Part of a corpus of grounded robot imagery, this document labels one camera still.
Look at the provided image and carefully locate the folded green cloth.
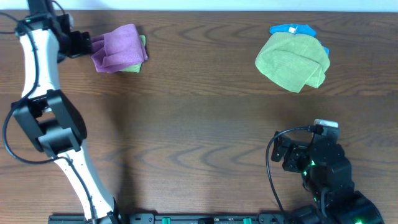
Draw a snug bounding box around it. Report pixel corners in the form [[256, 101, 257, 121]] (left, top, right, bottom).
[[119, 34, 147, 73]]

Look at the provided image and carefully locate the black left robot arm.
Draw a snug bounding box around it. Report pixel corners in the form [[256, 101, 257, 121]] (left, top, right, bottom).
[[2, 0, 123, 223]]

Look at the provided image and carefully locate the blue microfiber cloth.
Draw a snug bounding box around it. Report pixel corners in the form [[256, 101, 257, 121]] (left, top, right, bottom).
[[256, 24, 330, 69]]

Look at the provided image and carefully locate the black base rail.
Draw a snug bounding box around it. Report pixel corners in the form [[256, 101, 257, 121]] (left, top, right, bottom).
[[48, 212, 296, 224]]

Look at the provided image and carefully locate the purple microfiber cloth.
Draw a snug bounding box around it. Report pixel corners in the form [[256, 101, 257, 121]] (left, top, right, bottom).
[[90, 24, 148, 73]]

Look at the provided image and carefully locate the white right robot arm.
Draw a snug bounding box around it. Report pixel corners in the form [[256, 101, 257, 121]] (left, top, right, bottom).
[[271, 131, 384, 224]]

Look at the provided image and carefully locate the green crumpled microfiber cloth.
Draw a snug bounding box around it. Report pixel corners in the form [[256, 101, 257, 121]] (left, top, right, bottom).
[[255, 32, 330, 93]]

